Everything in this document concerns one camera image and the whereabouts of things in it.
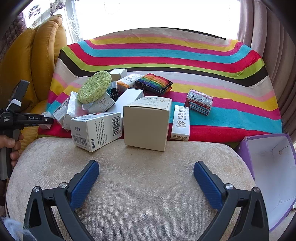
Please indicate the left hand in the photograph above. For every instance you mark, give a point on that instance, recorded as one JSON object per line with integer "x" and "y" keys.
{"x": 14, "y": 145}

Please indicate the rainbow striped fabric roll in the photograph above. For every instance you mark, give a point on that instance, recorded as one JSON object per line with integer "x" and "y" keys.
{"x": 155, "y": 85}

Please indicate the white barcode box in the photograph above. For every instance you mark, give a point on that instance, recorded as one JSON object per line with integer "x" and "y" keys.
{"x": 93, "y": 131}

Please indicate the orange white small box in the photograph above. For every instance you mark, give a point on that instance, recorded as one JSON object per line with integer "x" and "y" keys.
{"x": 127, "y": 82}

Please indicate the red patterned small box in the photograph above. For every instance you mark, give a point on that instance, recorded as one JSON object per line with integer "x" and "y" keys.
{"x": 199, "y": 102}

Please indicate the small white cube box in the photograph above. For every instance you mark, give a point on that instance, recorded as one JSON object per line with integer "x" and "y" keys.
{"x": 117, "y": 74}

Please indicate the pink brown curtain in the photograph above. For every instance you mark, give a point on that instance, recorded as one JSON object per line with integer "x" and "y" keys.
{"x": 261, "y": 30}

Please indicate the white toothpaste box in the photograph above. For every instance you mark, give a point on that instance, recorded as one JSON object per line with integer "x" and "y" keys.
{"x": 181, "y": 124}

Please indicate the white tall logo box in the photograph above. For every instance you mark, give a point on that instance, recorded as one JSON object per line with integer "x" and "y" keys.
{"x": 129, "y": 96}

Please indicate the yellow leather headboard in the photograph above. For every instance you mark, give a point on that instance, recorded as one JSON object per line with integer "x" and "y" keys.
{"x": 32, "y": 57}

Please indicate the purple cardboard box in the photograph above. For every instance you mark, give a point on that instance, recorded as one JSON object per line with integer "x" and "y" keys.
{"x": 271, "y": 161}

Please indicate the green round sponge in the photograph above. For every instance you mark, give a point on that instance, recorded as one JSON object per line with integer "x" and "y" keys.
{"x": 94, "y": 87}

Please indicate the large white pink box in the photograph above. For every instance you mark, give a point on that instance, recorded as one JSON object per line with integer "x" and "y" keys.
{"x": 68, "y": 109}

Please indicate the black instruction box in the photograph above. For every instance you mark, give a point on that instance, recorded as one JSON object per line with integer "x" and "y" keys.
{"x": 112, "y": 91}

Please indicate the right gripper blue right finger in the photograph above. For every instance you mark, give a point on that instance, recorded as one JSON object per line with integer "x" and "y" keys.
{"x": 252, "y": 222}

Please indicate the silver foil packet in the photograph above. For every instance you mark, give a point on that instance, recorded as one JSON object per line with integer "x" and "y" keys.
{"x": 100, "y": 105}

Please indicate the beige cube box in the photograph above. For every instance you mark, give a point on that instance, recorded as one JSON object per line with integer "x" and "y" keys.
{"x": 146, "y": 122}

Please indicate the striped colourful cloth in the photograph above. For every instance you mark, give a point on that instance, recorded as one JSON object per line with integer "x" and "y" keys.
{"x": 234, "y": 75}

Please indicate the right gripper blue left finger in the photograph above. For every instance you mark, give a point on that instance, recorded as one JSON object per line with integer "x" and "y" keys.
{"x": 39, "y": 217}

